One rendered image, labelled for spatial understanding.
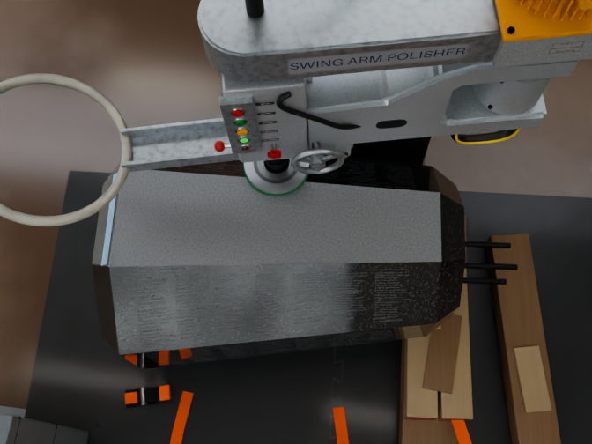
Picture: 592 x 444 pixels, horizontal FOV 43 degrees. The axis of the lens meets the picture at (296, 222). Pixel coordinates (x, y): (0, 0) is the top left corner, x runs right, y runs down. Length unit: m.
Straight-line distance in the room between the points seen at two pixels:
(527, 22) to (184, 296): 1.36
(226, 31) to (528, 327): 1.92
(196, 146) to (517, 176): 1.68
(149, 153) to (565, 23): 1.24
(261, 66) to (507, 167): 1.98
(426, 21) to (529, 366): 1.75
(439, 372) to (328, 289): 0.69
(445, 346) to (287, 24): 1.62
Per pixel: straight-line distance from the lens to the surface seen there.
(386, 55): 1.70
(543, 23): 1.71
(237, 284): 2.40
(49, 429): 2.80
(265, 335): 2.50
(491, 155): 3.49
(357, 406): 3.10
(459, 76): 1.86
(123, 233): 2.46
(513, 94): 2.02
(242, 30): 1.68
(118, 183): 2.25
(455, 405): 2.91
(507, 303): 3.14
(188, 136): 2.29
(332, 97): 1.93
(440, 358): 2.91
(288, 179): 2.39
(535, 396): 3.09
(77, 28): 3.92
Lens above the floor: 3.10
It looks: 71 degrees down
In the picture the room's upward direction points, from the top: 6 degrees counter-clockwise
